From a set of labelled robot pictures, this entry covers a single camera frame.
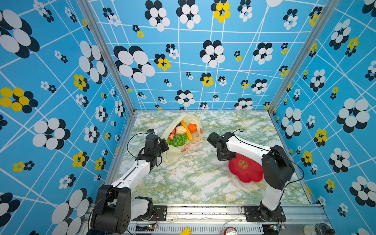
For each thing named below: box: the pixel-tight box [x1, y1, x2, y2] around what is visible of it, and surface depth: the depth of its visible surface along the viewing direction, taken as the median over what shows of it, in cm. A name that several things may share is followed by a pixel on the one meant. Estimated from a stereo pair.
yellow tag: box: [179, 226, 192, 235], surface depth 69 cm
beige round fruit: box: [175, 125, 188, 135], surface depth 104 cm
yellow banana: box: [181, 119, 193, 141], surface depth 106 cm
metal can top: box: [224, 226, 239, 235], surface depth 61 cm
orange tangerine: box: [188, 123, 198, 133], surface depth 106 cm
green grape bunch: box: [166, 133, 188, 147], surface depth 100 cm
